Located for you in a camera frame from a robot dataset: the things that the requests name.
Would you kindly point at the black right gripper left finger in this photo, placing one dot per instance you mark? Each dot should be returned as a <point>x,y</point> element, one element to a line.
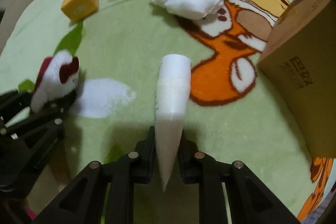
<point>135,167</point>

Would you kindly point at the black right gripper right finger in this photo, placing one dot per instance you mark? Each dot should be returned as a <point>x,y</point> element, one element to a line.
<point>197,167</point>

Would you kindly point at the white red plush toy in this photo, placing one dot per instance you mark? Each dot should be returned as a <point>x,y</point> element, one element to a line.
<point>57,77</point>

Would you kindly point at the white plastic cone tube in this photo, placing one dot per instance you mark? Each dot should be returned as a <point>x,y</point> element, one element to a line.
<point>172,96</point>

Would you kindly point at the green cartoon fleece blanket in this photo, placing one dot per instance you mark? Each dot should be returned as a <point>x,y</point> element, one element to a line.
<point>235,113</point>

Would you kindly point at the brown cardboard box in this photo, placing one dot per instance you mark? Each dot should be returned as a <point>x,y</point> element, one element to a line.
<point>299,59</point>

